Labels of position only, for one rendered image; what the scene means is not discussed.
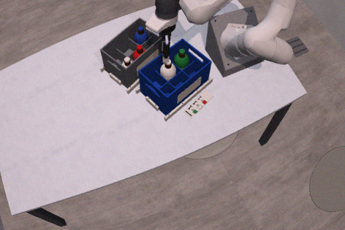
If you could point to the white bottle with grey label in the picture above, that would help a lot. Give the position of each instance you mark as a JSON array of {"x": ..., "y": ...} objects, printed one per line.
[{"x": 168, "y": 70}]

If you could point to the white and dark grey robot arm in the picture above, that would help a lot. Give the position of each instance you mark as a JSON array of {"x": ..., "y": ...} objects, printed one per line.
[{"x": 259, "y": 41}]

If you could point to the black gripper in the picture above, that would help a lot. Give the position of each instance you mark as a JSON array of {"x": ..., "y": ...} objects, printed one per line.
[{"x": 166, "y": 45}]

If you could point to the green bottle with pale green label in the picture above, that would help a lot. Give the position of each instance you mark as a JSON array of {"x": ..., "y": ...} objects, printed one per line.
[{"x": 181, "y": 60}]

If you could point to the red bottle with pink label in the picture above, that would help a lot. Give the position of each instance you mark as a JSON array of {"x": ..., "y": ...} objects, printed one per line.
[{"x": 138, "y": 52}]

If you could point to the white paper pick list strip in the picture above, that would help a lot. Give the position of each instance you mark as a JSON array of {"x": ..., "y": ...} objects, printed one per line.
[{"x": 197, "y": 104}]

